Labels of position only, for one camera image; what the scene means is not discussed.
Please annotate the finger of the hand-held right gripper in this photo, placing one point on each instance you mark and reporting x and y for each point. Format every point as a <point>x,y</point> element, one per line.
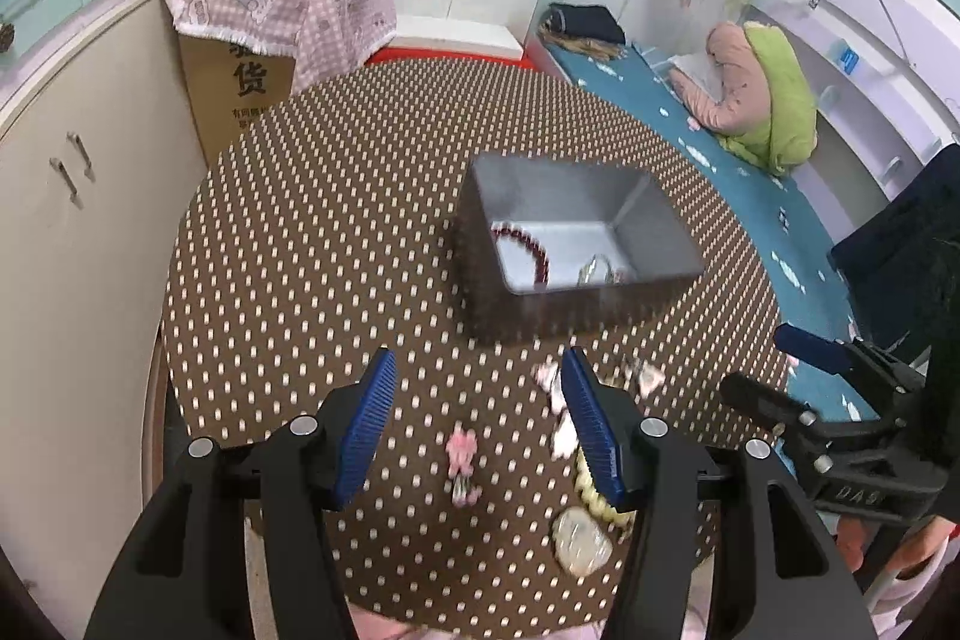
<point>757,396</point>
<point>814,349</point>

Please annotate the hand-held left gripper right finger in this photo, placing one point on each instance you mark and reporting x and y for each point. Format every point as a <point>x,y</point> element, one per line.
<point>592,422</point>

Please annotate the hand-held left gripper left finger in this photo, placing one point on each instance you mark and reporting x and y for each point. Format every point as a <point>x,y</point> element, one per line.
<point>371,415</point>

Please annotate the small white hair clip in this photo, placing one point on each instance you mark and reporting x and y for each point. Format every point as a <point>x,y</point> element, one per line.
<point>564,439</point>

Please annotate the pink white bow clip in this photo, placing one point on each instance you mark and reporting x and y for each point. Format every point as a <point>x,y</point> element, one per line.
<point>547,381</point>
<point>646,377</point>

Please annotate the pink flower hair clip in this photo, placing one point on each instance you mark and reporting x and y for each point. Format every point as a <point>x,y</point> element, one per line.
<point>459,445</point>

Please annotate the silver tin box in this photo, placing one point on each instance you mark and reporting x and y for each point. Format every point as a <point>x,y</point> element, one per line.
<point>570,310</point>

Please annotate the person's right forearm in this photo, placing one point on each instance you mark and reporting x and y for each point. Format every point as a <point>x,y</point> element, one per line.
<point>941,385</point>

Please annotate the dark navy garment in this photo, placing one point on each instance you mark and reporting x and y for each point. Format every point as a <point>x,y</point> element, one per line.
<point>885,250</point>

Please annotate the silver bangle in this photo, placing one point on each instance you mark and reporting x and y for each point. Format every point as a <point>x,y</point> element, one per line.
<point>592,269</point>

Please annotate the brown polka dot tablecloth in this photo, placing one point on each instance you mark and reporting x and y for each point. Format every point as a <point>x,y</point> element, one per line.
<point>337,235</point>

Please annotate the blue printed bed sheet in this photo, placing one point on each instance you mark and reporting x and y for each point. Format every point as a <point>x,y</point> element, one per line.
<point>720,175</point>

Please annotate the pink and green pillow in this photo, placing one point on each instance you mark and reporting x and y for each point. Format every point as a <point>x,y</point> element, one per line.
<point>784,108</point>

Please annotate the white pillow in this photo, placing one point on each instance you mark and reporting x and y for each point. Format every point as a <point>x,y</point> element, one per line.
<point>694,66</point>

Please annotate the white cabinet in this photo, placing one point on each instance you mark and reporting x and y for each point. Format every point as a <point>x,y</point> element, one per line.
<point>82,310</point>

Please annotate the cardboard box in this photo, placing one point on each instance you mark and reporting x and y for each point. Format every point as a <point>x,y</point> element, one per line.
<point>240,85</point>

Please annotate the red stool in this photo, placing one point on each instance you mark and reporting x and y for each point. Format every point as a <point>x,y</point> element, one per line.
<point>420,57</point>

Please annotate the folded tan cloth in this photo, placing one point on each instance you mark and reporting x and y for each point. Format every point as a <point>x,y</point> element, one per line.
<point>581,51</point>

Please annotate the flat white box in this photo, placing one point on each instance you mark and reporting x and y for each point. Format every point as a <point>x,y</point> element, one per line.
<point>457,36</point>

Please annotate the folded dark clothes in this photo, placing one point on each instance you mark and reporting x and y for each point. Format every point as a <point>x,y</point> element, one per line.
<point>589,21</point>

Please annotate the pinecone drawer knob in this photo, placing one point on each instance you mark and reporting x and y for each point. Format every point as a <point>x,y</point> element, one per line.
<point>6,35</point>

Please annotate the blue wall sticker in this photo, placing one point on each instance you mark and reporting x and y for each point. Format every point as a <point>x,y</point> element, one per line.
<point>847,59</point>

